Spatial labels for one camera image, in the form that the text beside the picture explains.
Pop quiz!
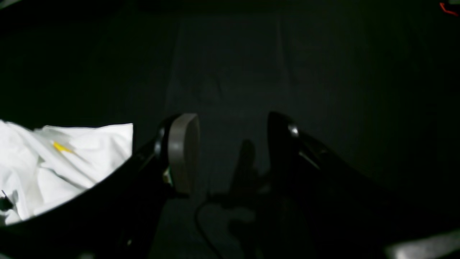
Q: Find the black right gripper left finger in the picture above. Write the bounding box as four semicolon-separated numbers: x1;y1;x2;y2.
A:
155;113;200;196

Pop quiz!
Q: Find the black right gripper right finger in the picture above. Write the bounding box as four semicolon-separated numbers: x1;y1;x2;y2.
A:
267;111;299;195

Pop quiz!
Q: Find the white printed t-shirt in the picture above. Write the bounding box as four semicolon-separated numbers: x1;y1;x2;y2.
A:
0;121;134;226

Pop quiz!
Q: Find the black tablecloth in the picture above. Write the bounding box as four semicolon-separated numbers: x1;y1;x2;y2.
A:
1;0;459;259

